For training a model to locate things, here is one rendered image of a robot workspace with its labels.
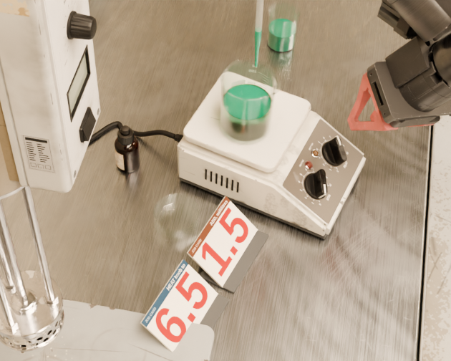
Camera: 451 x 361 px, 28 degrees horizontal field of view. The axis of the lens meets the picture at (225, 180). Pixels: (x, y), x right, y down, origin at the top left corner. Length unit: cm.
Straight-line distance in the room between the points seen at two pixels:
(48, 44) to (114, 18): 82
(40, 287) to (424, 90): 43
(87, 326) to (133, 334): 5
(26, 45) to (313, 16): 87
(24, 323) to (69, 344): 18
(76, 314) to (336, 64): 51
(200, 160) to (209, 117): 5
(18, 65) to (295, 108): 61
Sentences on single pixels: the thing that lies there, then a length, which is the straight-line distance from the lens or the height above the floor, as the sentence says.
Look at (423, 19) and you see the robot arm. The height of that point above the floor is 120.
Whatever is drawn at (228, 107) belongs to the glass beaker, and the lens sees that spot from 100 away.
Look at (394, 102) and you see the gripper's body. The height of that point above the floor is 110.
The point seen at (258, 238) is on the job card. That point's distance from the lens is 106.
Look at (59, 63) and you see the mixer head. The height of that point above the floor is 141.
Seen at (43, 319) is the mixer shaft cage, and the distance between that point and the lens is 82.
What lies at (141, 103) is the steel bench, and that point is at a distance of 120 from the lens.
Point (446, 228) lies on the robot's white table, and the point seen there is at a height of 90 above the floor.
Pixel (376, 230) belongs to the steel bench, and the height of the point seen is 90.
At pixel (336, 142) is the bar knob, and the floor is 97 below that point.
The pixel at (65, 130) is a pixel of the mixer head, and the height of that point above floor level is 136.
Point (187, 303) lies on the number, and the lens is 99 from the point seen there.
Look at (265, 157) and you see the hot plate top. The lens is 103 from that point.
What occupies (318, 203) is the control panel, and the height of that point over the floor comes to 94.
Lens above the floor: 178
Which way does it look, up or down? 52 degrees down
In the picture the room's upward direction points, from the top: 3 degrees clockwise
